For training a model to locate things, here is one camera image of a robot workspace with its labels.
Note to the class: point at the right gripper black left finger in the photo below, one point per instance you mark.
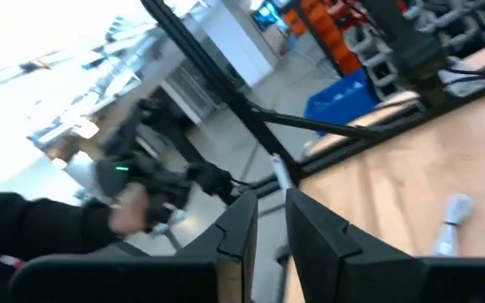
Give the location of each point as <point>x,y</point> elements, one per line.
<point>225,252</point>

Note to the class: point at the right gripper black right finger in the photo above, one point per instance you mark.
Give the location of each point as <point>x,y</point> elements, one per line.
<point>322,252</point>

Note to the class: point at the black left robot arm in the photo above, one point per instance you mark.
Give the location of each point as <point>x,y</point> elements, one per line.
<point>415,46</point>

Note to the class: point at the person's hand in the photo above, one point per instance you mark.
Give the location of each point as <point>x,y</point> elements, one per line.
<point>129,210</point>

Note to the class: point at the blue plastic bin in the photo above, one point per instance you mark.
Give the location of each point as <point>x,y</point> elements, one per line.
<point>339,101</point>

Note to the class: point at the person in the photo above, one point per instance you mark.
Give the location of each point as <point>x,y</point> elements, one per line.
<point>36,227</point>

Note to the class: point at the grey pipe rack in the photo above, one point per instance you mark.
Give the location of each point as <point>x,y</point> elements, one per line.
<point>373,46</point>

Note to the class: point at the white cabinet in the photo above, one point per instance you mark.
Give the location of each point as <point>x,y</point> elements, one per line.
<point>238,38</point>

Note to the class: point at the orange storage rack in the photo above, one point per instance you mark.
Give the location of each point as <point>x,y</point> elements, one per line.
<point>331,33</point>

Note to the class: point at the white strip on frame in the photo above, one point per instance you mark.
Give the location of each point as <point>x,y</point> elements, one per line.
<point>281,172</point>

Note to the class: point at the black aluminium table frame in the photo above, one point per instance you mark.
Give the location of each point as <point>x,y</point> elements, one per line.
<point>225,92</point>

